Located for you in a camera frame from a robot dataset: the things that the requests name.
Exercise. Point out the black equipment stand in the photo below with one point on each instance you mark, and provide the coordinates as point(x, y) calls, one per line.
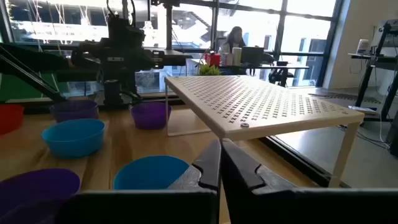
point(370, 71)

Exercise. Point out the green plant in white pot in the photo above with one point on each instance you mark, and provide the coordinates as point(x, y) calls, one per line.
point(209, 70)

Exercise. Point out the small metal washer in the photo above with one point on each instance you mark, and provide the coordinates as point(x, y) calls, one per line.
point(244, 125)

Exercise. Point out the black laptop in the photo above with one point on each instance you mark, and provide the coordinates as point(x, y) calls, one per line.
point(252, 55)

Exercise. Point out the grey monitor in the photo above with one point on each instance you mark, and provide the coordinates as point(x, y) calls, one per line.
point(377, 34)

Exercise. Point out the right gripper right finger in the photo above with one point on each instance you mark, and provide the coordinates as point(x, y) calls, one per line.
point(239, 168)

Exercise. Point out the red box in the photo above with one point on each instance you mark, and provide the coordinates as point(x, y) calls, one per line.
point(213, 59)

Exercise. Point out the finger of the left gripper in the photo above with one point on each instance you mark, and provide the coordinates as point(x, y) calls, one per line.
point(178, 60)

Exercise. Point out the white paper roll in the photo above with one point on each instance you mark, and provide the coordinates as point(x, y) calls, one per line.
point(237, 56)

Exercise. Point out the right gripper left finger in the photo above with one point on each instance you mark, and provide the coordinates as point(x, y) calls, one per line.
point(208, 168)

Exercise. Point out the blue plastic mini bowl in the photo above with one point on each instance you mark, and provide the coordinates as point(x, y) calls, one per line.
point(146, 174)
point(74, 140)

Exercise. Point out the white flat box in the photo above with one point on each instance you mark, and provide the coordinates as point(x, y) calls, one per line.
point(362, 109)

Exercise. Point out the black office chair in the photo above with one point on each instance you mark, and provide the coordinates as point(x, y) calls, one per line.
point(280, 74)

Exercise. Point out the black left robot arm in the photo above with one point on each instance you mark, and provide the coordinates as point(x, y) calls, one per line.
point(124, 37)

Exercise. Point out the red plastic mini bowl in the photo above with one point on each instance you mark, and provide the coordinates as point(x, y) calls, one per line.
point(9, 119)

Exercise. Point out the white container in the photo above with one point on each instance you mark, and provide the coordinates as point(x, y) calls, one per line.
point(362, 46)

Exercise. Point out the purple plastic mini bowl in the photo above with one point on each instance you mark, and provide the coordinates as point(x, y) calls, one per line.
point(74, 112)
point(34, 189)
point(149, 116)

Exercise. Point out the person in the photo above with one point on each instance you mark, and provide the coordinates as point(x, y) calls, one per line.
point(234, 40)

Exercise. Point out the white perforated metal shelf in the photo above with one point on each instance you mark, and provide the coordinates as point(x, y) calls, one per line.
point(264, 102)

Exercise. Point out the black framed window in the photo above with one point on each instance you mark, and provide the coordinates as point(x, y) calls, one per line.
point(311, 31)

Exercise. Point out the black office desk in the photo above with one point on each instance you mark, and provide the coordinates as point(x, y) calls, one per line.
point(289, 67)

